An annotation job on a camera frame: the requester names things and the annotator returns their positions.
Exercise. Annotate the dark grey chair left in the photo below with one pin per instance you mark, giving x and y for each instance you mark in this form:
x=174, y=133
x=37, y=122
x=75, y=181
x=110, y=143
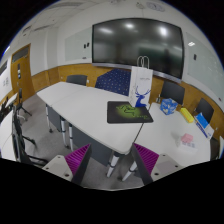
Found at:
x=77, y=79

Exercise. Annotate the black office chair left edge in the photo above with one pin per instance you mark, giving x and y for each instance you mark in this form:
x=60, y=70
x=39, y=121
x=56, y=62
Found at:
x=19, y=139

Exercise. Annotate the black green mouse mat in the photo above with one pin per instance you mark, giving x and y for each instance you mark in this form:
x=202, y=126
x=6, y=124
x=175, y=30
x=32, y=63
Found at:
x=119, y=112

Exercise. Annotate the pink white small box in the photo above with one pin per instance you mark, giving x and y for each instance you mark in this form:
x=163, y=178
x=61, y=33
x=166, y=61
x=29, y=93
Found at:
x=187, y=140

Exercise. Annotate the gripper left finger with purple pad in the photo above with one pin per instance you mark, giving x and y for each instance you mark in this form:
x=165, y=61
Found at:
x=71, y=167

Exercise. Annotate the wooden door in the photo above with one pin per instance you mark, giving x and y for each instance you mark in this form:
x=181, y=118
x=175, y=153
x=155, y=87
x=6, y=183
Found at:
x=21, y=72

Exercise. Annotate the white paper bag blue deer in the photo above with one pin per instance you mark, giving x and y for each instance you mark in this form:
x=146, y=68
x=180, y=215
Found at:
x=140, y=83

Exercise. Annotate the white table right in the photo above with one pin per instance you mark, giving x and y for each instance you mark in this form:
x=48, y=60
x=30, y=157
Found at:
x=161, y=136

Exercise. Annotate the white wall whiteboard right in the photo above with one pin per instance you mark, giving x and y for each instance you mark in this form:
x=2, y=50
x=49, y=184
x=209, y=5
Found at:
x=205, y=67

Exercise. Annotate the black chair behind right table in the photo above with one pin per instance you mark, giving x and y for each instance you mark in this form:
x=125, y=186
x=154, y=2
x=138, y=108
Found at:
x=173, y=91

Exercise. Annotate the blue dotted chair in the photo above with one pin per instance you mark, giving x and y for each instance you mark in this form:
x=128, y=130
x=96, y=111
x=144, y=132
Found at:
x=116, y=80

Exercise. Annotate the white table centre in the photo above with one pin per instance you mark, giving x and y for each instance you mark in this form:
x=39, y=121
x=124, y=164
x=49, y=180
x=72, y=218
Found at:
x=86, y=112

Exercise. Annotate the blue tissue box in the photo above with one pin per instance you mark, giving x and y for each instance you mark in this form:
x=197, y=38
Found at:
x=168, y=106

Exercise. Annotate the white wall whiteboard left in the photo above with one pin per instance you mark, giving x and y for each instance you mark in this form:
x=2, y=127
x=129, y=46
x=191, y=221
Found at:
x=78, y=45

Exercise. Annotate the white wall whiteboard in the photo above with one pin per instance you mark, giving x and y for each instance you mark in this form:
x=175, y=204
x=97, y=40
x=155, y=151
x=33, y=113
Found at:
x=78, y=45
x=205, y=67

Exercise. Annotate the black chair far right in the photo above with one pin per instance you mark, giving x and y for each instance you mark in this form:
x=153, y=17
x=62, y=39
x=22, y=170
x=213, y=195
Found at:
x=205, y=109

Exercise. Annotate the large black wall screen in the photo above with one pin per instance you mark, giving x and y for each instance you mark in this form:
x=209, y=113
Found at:
x=121, y=41

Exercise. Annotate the yellow box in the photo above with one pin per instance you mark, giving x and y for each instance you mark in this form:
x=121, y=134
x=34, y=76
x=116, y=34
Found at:
x=187, y=115

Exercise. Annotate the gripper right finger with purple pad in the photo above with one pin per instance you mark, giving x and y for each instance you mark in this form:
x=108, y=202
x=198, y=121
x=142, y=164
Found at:
x=153, y=166

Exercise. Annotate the white table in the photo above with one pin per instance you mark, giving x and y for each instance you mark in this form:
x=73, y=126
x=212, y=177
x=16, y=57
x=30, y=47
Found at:
x=52, y=95
x=161, y=136
x=86, y=112

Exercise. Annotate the blue white flat box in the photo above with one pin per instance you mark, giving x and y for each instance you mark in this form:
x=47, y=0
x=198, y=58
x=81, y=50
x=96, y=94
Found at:
x=204, y=126

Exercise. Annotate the white table left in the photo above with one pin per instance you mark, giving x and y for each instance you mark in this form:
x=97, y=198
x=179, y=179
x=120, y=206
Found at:
x=52, y=95

